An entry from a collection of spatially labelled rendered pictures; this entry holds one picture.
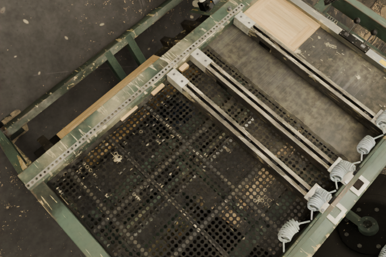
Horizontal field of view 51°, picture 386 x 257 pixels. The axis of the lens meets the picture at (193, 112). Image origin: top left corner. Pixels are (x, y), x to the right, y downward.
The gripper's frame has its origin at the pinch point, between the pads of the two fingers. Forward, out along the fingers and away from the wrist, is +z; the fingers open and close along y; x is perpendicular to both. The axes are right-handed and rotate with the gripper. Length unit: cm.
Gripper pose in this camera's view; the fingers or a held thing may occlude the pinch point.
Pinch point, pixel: (328, 1)
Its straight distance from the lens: 257.0
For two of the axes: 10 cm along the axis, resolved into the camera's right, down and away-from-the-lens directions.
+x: -1.9, -9.8, -0.3
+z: -1.3, 0.0, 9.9
